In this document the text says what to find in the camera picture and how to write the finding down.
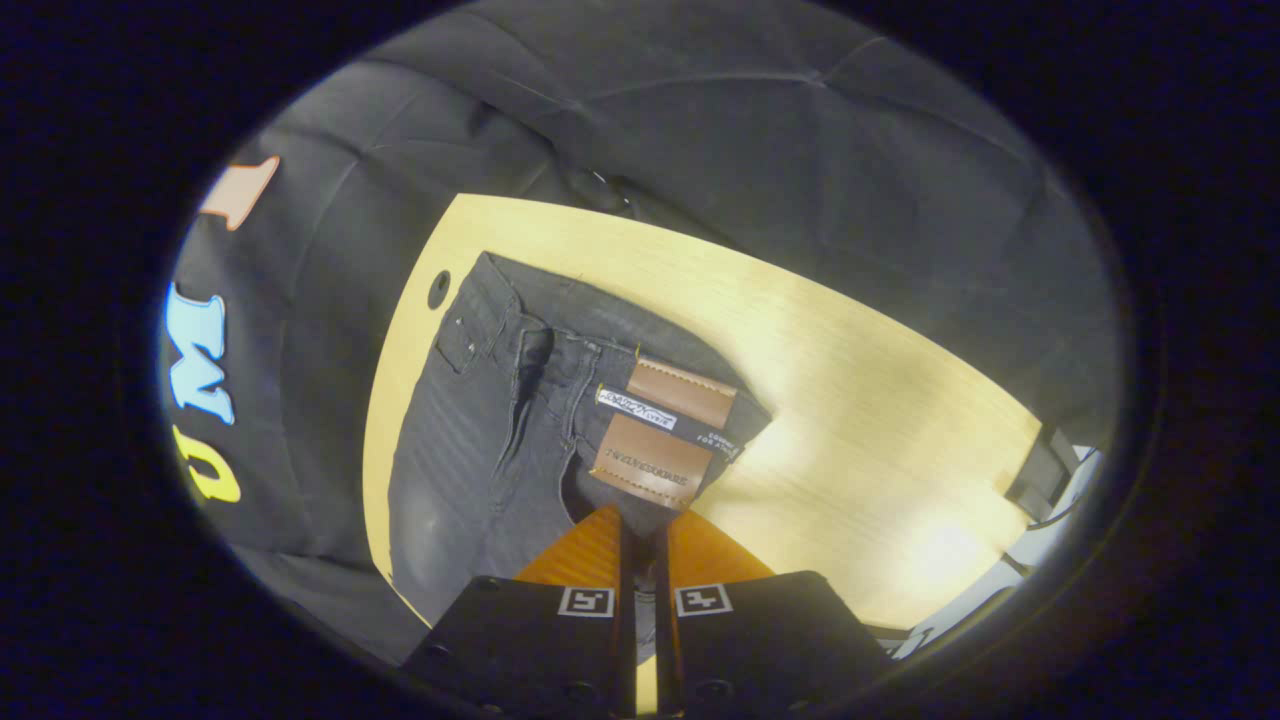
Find black backdrop cloth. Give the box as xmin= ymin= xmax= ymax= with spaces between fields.
xmin=160 ymin=0 xmax=1121 ymax=666

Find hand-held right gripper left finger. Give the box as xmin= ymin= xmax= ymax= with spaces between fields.
xmin=405 ymin=505 xmax=638 ymax=716

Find dark grey jeans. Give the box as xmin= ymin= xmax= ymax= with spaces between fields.
xmin=388 ymin=252 xmax=773 ymax=663

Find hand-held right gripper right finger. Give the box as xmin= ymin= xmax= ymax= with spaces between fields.
xmin=655 ymin=510 xmax=896 ymax=716

